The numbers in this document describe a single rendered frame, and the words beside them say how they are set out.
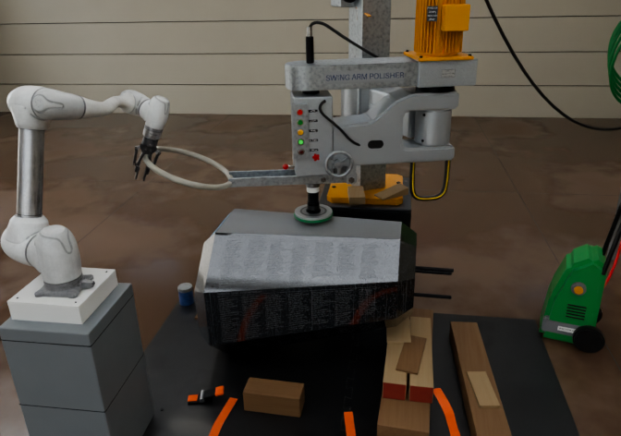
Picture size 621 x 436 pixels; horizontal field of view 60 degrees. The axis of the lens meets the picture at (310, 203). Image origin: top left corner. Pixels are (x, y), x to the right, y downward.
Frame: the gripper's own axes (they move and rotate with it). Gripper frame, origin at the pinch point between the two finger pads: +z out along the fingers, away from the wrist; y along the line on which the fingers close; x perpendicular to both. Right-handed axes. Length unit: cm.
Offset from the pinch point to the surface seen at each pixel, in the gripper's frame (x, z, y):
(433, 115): -37, -78, 128
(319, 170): -27, -32, 82
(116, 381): -75, 70, 0
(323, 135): -25, -50, 78
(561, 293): -79, -9, 234
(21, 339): -69, 55, -41
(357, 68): -26, -87, 81
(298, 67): -18, -78, 55
